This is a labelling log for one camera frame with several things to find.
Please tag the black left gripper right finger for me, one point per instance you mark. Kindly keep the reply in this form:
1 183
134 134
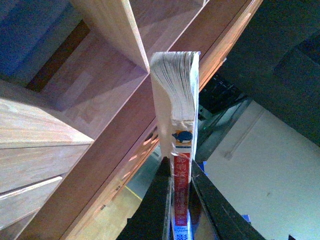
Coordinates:
226 222

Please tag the worn paperback book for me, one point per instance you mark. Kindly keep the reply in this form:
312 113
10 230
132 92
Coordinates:
175 85

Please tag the left wooden shelf unit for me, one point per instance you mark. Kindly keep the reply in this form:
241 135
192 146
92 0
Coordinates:
100 94

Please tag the dark curtain backdrop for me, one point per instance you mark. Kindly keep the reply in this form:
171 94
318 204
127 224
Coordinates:
276 62

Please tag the wooden drawer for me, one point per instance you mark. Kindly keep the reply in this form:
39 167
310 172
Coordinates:
17 204
20 167

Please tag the left upper wooden drawer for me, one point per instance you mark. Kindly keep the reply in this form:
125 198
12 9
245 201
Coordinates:
20 167

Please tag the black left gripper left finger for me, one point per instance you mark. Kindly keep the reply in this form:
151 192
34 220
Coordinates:
152 220

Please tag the left lower wooden drawer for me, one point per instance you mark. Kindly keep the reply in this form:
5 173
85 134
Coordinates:
17 204

